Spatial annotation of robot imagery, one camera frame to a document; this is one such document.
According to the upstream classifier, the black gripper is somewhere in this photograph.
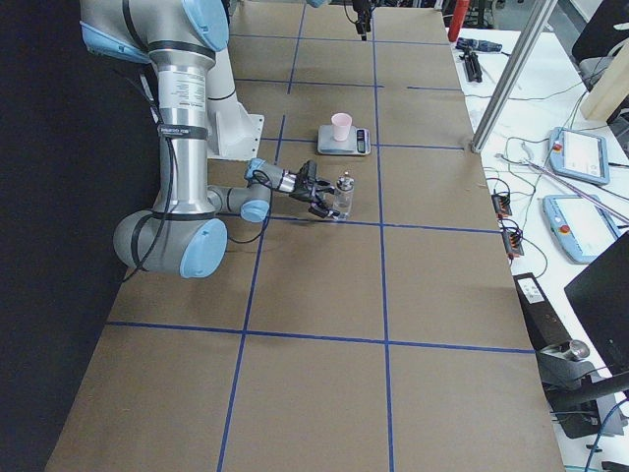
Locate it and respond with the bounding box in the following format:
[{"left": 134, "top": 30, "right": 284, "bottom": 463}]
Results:
[{"left": 290, "top": 160, "right": 340, "bottom": 219}]

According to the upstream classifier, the glass sauce dispenser bottle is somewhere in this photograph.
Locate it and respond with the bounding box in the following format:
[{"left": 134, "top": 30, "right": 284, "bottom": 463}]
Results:
[{"left": 333, "top": 171, "right": 355, "bottom": 220}]

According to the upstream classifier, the pink paper cup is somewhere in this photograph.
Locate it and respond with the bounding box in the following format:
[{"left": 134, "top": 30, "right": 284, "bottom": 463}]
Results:
[{"left": 330, "top": 112, "right": 353, "bottom": 142}]

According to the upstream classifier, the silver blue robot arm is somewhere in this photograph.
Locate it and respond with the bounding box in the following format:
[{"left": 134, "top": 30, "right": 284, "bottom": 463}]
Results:
[{"left": 81, "top": 1, "right": 334, "bottom": 278}]

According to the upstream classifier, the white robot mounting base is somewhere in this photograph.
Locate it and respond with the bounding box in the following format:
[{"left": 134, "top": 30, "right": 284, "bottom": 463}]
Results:
[{"left": 205, "top": 0, "right": 265, "bottom": 161}]

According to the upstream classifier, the black folded tripod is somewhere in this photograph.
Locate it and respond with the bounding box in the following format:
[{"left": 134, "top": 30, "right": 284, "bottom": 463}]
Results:
[{"left": 460, "top": 48, "right": 483, "bottom": 83}]

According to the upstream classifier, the blue patterned bundle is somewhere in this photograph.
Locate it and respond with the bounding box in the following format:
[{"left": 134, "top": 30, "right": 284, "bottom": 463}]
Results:
[{"left": 455, "top": 37, "right": 502, "bottom": 53}]

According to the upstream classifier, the red cylinder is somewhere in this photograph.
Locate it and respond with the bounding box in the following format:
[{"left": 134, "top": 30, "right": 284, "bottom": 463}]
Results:
[{"left": 447, "top": 0, "right": 470, "bottom": 42}]

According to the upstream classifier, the black power strip box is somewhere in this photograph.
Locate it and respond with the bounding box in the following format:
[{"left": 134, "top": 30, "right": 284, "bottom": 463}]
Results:
[{"left": 513, "top": 272, "right": 571, "bottom": 351}]

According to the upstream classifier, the near blue teach pendant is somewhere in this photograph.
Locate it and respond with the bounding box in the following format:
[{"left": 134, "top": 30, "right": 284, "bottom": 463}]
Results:
[{"left": 542, "top": 195, "right": 620, "bottom": 265}]

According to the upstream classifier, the blue teach pendant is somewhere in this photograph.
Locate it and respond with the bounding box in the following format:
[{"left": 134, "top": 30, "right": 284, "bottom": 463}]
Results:
[
  {"left": 542, "top": 195, "right": 620, "bottom": 265},
  {"left": 548, "top": 127, "right": 610, "bottom": 186}
]

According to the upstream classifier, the far blue teach pendant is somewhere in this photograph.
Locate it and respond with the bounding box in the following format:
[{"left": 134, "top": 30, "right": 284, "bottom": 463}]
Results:
[{"left": 548, "top": 127, "right": 610, "bottom": 186}]

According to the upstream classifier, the black computer monitor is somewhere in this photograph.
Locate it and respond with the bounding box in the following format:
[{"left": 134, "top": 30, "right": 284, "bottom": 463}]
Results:
[{"left": 564, "top": 234, "right": 628, "bottom": 374}]

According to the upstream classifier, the aluminium frame post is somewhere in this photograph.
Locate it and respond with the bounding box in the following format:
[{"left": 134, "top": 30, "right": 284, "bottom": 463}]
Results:
[{"left": 470, "top": 0, "right": 558, "bottom": 153}]

